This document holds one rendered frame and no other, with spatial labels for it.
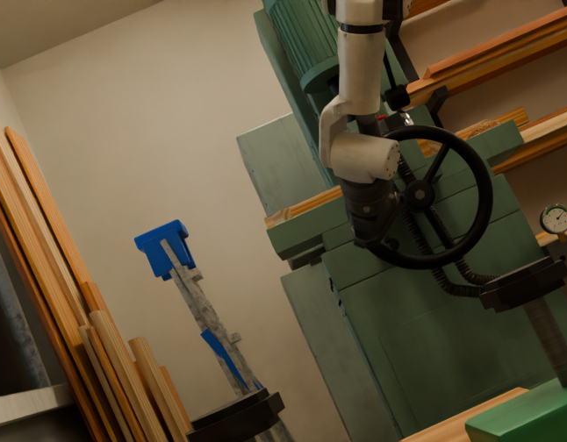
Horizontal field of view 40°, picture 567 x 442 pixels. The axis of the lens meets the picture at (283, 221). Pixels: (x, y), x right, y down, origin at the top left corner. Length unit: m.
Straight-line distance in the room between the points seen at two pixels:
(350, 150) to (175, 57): 3.34
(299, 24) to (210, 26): 2.67
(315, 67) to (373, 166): 0.69
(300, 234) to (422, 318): 0.32
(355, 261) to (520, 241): 0.36
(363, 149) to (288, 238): 0.52
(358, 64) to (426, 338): 0.72
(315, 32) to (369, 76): 0.72
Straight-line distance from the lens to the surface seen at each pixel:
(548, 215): 1.73
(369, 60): 1.21
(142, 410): 2.91
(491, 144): 1.79
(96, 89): 4.57
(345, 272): 1.72
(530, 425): 0.39
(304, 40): 1.93
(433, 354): 1.73
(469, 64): 4.06
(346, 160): 1.27
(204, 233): 4.28
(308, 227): 1.73
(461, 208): 1.75
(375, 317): 1.72
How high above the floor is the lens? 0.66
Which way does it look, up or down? 8 degrees up
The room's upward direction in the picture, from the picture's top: 24 degrees counter-clockwise
